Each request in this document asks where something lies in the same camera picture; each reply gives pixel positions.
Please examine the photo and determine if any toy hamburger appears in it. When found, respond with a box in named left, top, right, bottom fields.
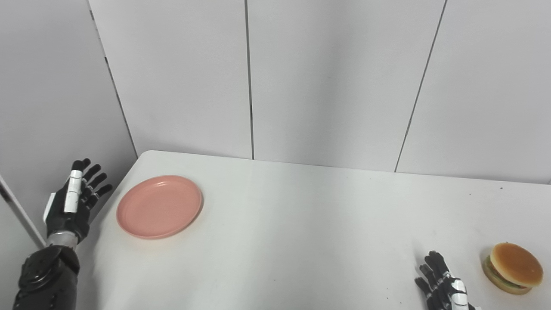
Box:
left=481, top=242, right=544, bottom=296

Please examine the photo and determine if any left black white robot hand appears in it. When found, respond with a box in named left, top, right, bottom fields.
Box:
left=43, top=158, right=114, bottom=246

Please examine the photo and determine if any pink round plate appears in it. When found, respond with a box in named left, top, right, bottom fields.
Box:
left=116, top=175, right=204, bottom=240

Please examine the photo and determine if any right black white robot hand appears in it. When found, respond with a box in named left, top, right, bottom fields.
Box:
left=414, top=251, right=479, bottom=310

